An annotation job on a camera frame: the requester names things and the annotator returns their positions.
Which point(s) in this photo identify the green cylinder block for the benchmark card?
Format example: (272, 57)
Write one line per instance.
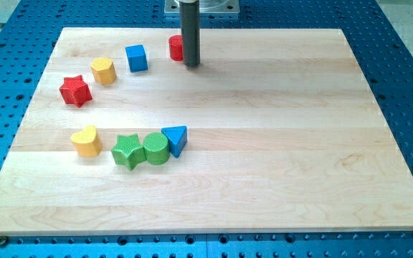
(156, 148)

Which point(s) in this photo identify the yellow heart block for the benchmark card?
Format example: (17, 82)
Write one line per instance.
(87, 142)

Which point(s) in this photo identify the blue cube block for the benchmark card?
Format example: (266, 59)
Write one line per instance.
(136, 56)

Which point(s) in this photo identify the blue triangle block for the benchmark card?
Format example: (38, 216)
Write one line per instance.
(177, 139)

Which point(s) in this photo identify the red cylinder block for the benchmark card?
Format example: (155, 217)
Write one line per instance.
(175, 45)

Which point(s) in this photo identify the blue perforated metal base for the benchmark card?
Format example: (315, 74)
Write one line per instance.
(29, 36)

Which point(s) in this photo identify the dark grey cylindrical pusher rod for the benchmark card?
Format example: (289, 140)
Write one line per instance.
(190, 31)

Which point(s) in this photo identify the light wooden board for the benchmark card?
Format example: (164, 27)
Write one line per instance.
(283, 135)

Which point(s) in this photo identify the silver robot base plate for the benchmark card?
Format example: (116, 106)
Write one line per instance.
(210, 7)

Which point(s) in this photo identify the green star block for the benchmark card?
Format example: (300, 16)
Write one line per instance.
(128, 151)

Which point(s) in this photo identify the red star block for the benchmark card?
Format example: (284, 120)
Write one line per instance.
(75, 91)

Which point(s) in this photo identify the yellow hexagon block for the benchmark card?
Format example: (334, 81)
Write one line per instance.
(103, 70)

